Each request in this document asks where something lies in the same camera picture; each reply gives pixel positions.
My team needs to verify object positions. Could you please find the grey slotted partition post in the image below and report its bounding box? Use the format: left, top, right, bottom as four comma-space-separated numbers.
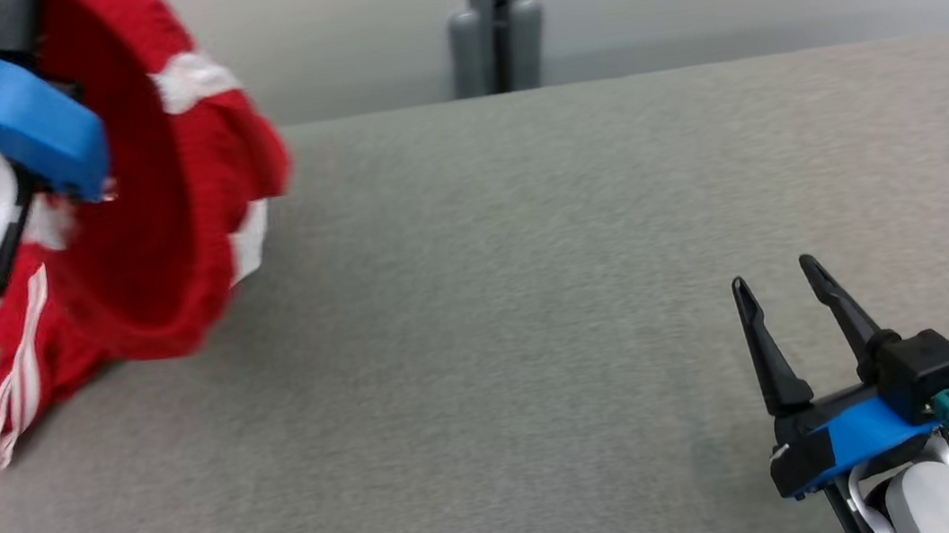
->
442, 0, 553, 100

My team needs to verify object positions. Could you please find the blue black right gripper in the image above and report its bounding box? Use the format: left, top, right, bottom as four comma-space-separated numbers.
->
729, 240, 949, 504

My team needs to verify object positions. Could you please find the red jersey with white undershirt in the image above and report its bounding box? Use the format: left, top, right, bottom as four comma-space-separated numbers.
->
0, 0, 325, 470

